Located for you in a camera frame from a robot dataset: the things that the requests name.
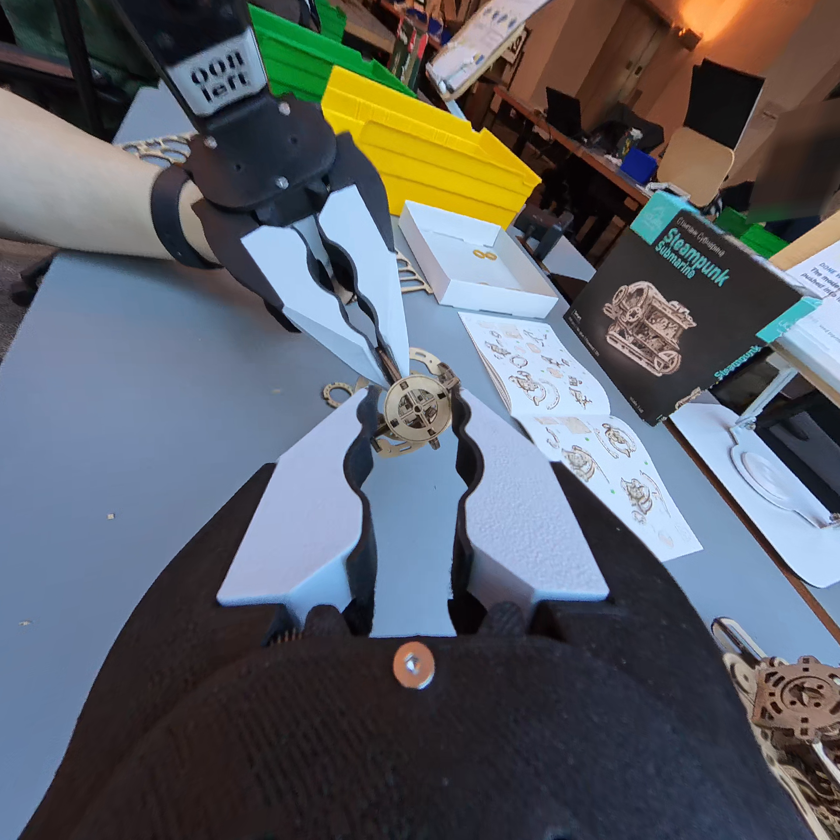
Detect person's left forearm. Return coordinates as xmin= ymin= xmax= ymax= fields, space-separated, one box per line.
xmin=0 ymin=88 xmax=165 ymax=260

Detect blue storage bin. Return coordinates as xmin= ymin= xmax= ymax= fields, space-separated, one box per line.
xmin=620 ymin=147 xmax=658 ymax=185

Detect black monitor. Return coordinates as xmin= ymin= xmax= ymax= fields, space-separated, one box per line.
xmin=682 ymin=59 xmax=765 ymax=152

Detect printed instruction sheets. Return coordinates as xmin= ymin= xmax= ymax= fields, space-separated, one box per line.
xmin=771 ymin=243 xmax=840 ymax=388

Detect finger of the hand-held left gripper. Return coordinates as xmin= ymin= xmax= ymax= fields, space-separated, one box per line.
xmin=317 ymin=184 xmax=411 ymax=383
xmin=240 ymin=225 xmax=389 ymax=387

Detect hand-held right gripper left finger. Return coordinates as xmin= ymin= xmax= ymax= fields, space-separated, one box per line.
xmin=215 ymin=386 xmax=382 ymax=636

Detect white cardboard tray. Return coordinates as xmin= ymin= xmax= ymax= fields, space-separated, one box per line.
xmin=398 ymin=200 xmax=559 ymax=320

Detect person's office chair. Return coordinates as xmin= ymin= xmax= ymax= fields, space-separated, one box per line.
xmin=10 ymin=252 xmax=73 ymax=306

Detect open instruction booklet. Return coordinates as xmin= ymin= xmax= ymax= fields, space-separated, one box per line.
xmin=458 ymin=311 xmax=703 ymax=563

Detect green plastic bin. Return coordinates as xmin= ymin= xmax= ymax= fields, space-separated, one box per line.
xmin=248 ymin=2 xmax=416 ymax=104
xmin=714 ymin=206 xmax=790 ymax=260

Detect black model kit box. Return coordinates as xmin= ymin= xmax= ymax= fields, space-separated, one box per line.
xmin=563 ymin=190 xmax=824 ymax=427

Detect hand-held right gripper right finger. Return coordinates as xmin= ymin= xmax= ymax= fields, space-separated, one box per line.
xmin=448 ymin=386 xmax=611 ymax=636

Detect honeycomb wooden part sheet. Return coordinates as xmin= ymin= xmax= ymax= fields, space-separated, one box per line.
xmin=121 ymin=133 xmax=198 ymax=168

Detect white flat card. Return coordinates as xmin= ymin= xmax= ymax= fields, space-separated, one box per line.
xmin=541 ymin=233 xmax=599 ymax=284

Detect finished wooden submarine model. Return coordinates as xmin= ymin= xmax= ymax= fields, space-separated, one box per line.
xmin=712 ymin=617 xmax=840 ymax=840

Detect wooden ring part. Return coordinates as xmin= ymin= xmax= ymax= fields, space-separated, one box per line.
xmin=322 ymin=377 xmax=368 ymax=411

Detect yellow plastic bin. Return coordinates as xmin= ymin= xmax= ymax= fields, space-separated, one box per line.
xmin=320 ymin=64 xmax=490 ymax=142
xmin=357 ymin=120 xmax=543 ymax=228

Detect small round wooden gear model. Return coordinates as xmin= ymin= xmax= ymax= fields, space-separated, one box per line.
xmin=369 ymin=348 xmax=462 ymax=460

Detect person's left hand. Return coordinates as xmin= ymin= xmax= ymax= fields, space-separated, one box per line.
xmin=178 ymin=178 xmax=217 ymax=263

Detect paper-covered document stand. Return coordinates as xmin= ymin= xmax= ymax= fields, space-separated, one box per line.
xmin=425 ymin=0 xmax=549 ymax=101

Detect small black device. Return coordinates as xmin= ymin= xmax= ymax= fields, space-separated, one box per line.
xmin=515 ymin=205 xmax=577 ymax=262

